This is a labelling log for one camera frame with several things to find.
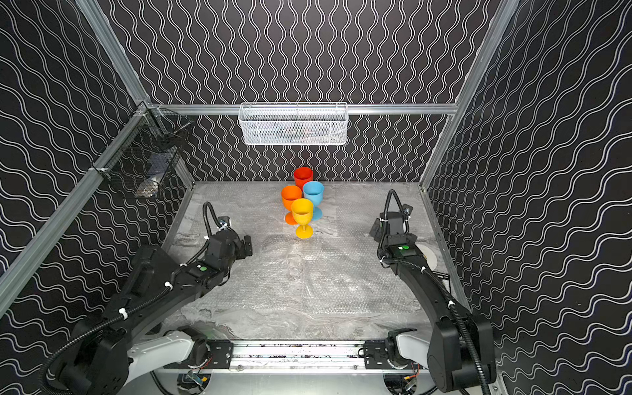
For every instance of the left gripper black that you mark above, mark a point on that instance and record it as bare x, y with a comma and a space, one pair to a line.
241, 244

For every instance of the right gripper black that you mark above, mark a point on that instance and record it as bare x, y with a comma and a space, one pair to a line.
375, 230

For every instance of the yellow glass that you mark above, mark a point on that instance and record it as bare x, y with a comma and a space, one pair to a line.
302, 211

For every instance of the orange glass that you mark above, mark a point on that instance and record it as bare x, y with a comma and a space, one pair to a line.
290, 194

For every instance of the bubble wrap of yellow glass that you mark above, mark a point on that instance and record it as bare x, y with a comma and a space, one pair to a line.
343, 278

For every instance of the blue glass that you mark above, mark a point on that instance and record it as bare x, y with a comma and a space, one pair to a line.
314, 192

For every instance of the red wine glass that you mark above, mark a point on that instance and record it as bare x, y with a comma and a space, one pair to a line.
302, 176

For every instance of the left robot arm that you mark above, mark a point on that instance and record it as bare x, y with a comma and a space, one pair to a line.
96, 359

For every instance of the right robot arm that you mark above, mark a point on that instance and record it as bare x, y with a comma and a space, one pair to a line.
460, 352

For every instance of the white tape roll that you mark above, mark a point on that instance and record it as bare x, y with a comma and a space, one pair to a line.
430, 256

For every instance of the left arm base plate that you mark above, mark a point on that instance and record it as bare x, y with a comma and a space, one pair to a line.
218, 355

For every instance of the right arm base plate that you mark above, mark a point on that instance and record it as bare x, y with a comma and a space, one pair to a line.
376, 355

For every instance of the white wire basket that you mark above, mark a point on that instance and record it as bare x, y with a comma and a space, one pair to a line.
294, 123

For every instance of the black wire basket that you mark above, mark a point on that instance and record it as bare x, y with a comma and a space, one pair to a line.
148, 157

